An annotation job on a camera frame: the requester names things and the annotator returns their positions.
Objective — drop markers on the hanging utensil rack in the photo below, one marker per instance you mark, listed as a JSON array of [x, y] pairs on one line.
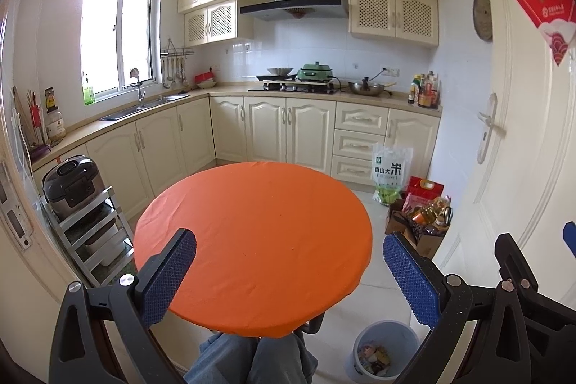
[[176, 62]]

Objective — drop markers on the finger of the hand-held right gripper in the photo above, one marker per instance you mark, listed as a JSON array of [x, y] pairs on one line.
[[515, 262], [570, 238]]

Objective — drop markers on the round orange table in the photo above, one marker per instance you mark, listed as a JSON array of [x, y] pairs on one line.
[[252, 240]]

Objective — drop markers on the pile of wrappers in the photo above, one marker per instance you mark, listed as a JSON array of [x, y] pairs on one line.
[[375, 359]]

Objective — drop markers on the dark bottle with yellow label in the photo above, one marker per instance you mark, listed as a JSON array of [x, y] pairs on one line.
[[52, 98]]

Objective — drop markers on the small cardboard box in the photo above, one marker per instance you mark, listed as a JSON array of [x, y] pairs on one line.
[[393, 226]]

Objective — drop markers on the black rice cooker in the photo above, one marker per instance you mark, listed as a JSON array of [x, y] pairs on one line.
[[72, 186]]

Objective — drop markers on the group of condiment bottles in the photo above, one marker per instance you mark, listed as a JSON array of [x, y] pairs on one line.
[[425, 94]]

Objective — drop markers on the red chopstick holder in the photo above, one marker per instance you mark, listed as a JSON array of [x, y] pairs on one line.
[[36, 118]]

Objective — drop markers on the purple tray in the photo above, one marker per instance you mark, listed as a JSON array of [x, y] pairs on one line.
[[40, 152]]

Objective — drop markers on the steel wok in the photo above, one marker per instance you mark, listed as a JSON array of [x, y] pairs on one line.
[[366, 88]]

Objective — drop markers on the yellow cooking oil bottle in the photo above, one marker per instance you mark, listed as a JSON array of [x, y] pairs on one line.
[[429, 213]]

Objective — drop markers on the blue trash bin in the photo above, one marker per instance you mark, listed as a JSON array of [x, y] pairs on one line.
[[391, 332]]

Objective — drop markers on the person's leg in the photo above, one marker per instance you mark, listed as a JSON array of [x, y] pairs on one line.
[[220, 359], [283, 359]]

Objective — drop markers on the white plastic jar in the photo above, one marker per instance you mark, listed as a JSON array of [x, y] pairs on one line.
[[56, 125]]

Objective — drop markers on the wooden cutting board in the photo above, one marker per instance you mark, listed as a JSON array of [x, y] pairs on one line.
[[20, 123]]

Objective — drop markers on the large cardboard box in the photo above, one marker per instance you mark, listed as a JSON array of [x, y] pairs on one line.
[[427, 247]]

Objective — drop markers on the cream lattice wall cabinet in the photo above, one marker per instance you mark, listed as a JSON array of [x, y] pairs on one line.
[[391, 13], [220, 22]]

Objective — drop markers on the steel sink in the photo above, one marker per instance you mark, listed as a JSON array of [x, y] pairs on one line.
[[144, 107]]

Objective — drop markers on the round woven wall plaque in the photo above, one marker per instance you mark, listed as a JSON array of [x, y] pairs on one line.
[[482, 13]]

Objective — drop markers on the metal storage rack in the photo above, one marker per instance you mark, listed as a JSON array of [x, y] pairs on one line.
[[114, 208]]

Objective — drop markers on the green cooking pot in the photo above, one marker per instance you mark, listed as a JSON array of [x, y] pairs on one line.
[[315, 72]]

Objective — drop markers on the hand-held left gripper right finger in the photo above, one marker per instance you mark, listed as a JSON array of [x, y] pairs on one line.
[[411, 280]]

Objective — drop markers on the white framed window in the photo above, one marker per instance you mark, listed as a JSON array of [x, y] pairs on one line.
[[103, 33]]

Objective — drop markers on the red container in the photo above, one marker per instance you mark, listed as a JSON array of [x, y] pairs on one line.
[[204, 80]]

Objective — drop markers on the green dish soap bottle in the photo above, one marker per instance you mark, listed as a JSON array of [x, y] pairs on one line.
[[88, 95]]

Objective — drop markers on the black gas stove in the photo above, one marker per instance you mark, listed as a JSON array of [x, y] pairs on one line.
[[292, 88]]

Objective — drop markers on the steel faucet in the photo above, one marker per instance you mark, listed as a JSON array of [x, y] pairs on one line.
[[139, 89]]

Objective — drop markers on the red rice bag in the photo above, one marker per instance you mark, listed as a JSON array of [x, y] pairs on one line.
[[425, 188]]

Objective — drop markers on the person's right leg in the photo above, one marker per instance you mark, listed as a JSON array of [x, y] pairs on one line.
[[283, 359]]

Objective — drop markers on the white green rice bag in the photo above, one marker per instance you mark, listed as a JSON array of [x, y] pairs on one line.
[[391, 172]]

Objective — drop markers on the black range hood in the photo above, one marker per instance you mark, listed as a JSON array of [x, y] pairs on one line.
[[292, 6]]

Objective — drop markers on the cream base cabinets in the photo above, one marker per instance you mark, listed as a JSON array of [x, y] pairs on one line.
[[270, 127]]

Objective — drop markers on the white panelled door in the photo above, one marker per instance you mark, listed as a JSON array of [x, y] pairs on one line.
[[517, 168]]

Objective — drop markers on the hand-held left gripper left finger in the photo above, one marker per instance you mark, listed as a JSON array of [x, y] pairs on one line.
[[171, 276]]

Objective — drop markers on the white wall socket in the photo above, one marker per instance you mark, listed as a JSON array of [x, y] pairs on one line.
[[390, 72]]

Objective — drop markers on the person's left leg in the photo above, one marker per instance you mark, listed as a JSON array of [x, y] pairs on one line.
[[220, 359]]

